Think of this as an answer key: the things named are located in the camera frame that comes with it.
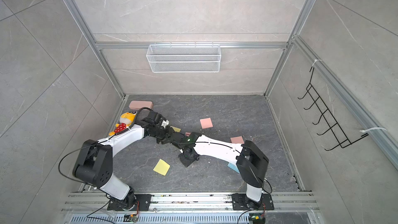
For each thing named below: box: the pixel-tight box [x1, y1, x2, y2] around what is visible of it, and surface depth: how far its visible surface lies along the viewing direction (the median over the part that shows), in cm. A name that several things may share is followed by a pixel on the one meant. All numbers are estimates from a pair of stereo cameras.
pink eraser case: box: [128, 100, 153, 110], surface depth 114 cm
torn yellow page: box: [152, 158, 171, 176], surface depth 86 cm
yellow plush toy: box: [108, 112, 137, 137], surface depth 98 cm
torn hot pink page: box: [199, 117, 214, 130], surface depth 106 cm
